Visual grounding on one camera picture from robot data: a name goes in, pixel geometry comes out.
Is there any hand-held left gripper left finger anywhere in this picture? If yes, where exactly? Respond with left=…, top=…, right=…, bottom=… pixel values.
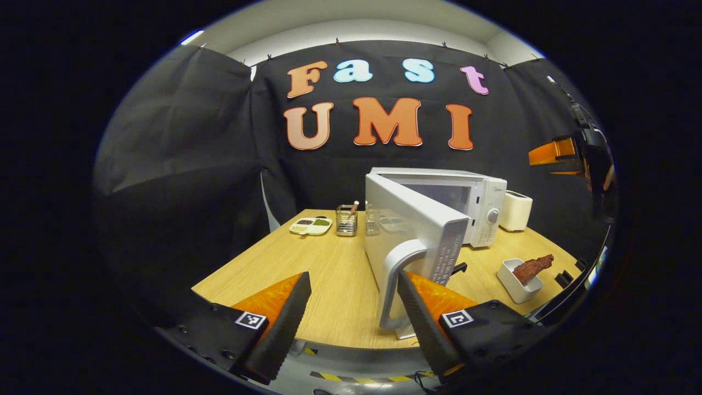
left=156, top=272, right=312, bottom=385

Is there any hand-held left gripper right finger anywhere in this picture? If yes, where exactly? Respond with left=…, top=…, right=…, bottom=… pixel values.
left=397, top=270, right=549, bottom=382

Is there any glass utensil holder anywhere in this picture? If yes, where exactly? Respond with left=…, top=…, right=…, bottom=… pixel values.
left=336, top=204, right=358, bottom=237

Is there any white rectangular dish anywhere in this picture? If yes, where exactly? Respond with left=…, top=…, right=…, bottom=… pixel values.
left=497, top=258, right=544, bottom=304

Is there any white toaster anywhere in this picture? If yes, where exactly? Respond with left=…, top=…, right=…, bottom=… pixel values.
left=499, top=190, right=533, bottom=232

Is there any white divided seasoning tray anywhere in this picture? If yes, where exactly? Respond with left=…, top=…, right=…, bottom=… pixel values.
left=289, top=216, right=333, bottom=236

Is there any black backdrop cloth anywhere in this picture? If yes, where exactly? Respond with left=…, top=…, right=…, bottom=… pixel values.
left=92, top=39, right=618, bottom=308

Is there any black cable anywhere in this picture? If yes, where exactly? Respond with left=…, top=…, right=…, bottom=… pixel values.
left=529, top=222, right=614, bottom=321

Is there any brown meat piece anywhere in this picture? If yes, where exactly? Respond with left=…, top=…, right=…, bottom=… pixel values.
left=512, top=254, right=554, bottom=285

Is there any white microwave oven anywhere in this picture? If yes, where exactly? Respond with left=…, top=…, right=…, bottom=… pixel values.
left=365, top=167, right=508, bottom=340

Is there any yellow black hazard tape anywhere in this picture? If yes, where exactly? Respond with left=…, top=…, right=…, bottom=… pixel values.
left=310, top=371, right=434, bottom=383

